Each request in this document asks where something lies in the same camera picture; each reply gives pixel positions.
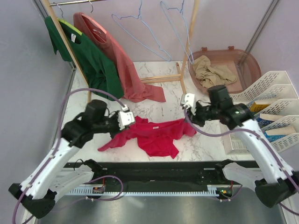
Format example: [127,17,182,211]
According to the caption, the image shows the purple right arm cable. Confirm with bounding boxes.
[183,107,299,217]

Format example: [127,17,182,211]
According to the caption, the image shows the beige crumpled garment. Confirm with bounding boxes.
[192,56,237,89]

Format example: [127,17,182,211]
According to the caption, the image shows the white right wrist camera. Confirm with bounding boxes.
[180,93,196,109]

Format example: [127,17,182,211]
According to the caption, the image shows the pink translucent laundry basket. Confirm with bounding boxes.
[188,46,262,94]

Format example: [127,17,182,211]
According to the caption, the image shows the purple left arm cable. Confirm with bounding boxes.
[11,88,128,224]

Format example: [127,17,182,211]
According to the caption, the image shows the yellow blue book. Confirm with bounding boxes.
[249,99,278,113]

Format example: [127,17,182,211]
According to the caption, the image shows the wooden clothes rack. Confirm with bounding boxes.
[43,0,186,101]

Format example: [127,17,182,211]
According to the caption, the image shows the light blue book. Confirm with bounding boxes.
[264,126,296,142]

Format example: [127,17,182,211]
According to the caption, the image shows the magenta t shirt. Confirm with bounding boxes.
[98,116,196,159]

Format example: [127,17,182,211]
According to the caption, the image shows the white plastic file organizer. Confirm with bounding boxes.
[231,71,299,153]

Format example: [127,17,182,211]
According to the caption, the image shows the white slotted cable duct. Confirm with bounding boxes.
[67,184,235,196]

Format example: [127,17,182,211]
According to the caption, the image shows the light blue wire hanger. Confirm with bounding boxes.
[111,0,171,62]
[160,0,195,65]

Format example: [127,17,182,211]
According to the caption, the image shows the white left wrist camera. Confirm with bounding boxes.
[117,105,135,131]

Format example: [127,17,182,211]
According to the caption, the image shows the green t shirt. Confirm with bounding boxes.
[44,16,124,99]

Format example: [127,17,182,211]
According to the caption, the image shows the salmon pink t shirt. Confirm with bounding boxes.
[73,12,166,103]

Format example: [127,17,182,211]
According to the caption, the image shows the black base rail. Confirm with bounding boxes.
[63,161,260,187]

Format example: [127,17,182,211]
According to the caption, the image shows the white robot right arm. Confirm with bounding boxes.
[181,85,299,208]

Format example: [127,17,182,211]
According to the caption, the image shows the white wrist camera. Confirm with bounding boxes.
[117,105,135,131]
[180,93,196,109]

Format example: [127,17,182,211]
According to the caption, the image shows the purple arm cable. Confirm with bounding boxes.
[183,107,299,217]
[11,88,128,224]

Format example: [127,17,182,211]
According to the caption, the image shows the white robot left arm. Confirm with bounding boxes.
[8,100,135,218]

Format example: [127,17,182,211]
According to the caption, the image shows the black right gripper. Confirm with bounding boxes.
[184,102,220,127]

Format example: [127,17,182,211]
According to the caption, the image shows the blue cover book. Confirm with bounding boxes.
[256,113,283,128]

